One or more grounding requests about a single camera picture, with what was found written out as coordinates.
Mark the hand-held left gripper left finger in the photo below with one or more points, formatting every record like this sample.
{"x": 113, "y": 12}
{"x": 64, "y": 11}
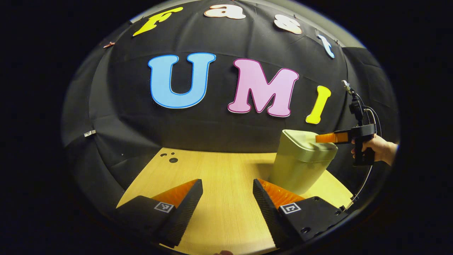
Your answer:
{"x": 180, "y": 216}

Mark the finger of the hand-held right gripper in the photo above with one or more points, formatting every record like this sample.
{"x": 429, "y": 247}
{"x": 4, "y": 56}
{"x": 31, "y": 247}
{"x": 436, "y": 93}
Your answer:
{"x": 332, "y": 137}

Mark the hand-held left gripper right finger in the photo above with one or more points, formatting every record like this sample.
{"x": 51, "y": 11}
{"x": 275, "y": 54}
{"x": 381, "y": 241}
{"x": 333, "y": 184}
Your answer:
{"x": 269, "y": 216}

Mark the green desktop garbage bin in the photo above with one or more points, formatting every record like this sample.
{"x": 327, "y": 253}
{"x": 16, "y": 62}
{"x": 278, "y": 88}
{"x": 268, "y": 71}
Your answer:
{"x": 300, "y": 166}

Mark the wooden desktop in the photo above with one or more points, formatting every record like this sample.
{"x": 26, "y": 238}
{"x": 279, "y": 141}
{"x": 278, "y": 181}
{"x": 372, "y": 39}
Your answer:
{"x": 226, "y": 198}

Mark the small silver clip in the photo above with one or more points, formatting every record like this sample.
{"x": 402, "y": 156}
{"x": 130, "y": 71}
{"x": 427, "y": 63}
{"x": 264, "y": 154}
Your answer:
{"x": 90, "y": 133}

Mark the small copper clip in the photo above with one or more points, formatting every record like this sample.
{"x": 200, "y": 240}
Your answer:
{"x": 109, "y": 45}

